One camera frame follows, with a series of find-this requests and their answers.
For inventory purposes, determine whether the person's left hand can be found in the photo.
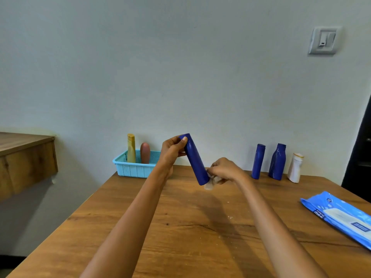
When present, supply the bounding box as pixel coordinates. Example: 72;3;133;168
158;136;188;178

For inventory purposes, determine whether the person's right hand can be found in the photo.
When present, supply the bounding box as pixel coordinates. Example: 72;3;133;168
206;157;249;185

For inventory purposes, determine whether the white wipe cloth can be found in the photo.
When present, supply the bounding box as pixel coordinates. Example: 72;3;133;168
203;175;224;191

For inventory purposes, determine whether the slim dark blue bottle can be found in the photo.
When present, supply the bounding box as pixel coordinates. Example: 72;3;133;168
251;144;266;180
178;133;210;186

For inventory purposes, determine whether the pink bottle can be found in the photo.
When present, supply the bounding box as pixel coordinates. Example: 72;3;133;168
140;142;151;164

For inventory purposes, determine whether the light blue plastic basket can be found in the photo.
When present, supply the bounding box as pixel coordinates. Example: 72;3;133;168
112;149;162;179

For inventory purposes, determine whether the wide dark blue bottle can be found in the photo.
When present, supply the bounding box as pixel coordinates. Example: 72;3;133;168
268;143;287;181

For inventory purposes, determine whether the blue wet wipes pack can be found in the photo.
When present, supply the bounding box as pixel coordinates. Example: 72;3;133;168
300;191;371;251

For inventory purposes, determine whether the person's left forearm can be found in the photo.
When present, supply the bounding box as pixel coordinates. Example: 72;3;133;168
80;164;174;278

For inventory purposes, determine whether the person's right forearm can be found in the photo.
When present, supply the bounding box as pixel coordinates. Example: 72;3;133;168
236;176;330;278

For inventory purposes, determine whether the wooden table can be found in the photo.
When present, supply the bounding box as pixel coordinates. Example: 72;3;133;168
5;164;371;278

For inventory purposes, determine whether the black door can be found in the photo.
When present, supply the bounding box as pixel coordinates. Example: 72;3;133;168
341;95;371;203

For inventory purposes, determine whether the wooden side desk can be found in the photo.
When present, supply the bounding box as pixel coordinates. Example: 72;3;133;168
0;132;58;202

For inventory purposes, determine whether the grey wall light switch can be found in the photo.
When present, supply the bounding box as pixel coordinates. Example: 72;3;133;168
308;25;342;55

